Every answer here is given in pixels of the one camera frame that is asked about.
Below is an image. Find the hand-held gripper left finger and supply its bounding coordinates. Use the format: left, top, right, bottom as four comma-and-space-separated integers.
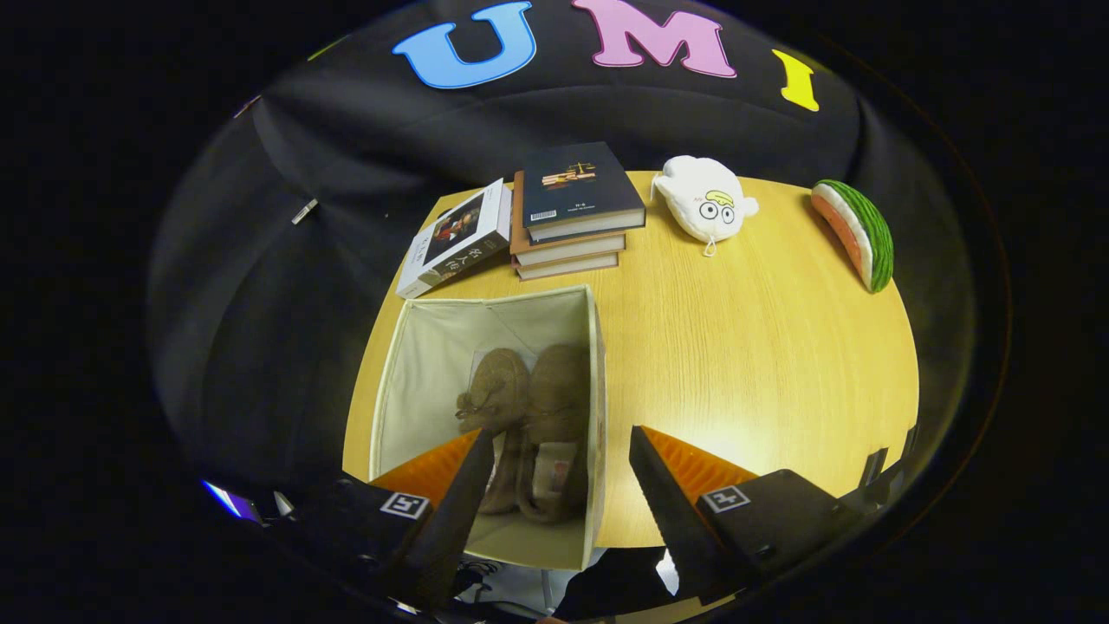
290, 428, 496, 610

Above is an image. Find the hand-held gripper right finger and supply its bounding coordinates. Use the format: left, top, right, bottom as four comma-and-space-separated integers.
628, 426, 864, 607

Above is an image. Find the brown suede shoe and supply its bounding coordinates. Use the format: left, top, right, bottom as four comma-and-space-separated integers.
457, 348, 530, 515
517, 344, 593, 524

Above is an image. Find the cream fabric storage box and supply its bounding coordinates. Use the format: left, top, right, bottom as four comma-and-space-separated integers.
370, 286, 607, 572

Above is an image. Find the laptop screen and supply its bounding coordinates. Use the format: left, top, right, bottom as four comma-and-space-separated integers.
204, 479, 262, 524

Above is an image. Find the thin brown book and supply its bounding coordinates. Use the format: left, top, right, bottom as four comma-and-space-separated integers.
516, 251, 621, 282

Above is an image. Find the thick brown book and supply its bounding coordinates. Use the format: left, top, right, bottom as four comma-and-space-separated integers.
509, 171, 626, 267

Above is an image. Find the white portrait cover book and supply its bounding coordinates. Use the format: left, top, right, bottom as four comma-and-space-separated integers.
397, 179, 514, 300

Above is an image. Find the white plush toy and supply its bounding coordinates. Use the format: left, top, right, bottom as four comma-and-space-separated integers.
652, 156, 761, 257

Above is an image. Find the watermelon slice plush toy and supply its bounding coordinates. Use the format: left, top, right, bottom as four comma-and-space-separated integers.
811, 179, 895, 294

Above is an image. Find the dark blue hardcover book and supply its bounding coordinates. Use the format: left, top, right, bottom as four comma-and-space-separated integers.
522, 141, 647, 244

